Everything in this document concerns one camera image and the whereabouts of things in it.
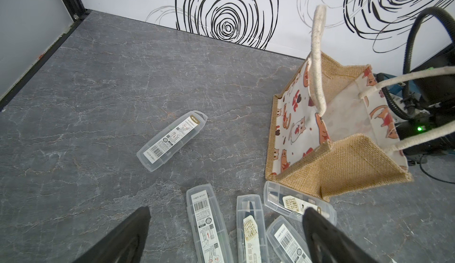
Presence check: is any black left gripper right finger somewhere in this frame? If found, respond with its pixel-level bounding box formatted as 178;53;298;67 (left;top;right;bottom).
302;208;377;263

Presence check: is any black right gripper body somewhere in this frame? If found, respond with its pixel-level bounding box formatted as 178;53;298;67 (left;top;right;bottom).
394;42;455;156

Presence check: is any burlap canvas cat bag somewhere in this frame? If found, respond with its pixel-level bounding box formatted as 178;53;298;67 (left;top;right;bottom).
265;5;455;201

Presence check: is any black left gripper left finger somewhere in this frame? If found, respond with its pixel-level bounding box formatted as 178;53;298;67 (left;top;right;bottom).
75;207;151;263

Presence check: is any black corrugated right cable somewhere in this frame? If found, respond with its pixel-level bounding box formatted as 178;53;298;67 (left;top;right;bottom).
376;6;455;121

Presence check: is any clear compass case by bag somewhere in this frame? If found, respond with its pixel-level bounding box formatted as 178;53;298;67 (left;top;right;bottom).
263;181;338;226

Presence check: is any clear long compass case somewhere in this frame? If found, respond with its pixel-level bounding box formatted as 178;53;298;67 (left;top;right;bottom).
186;184;234;263

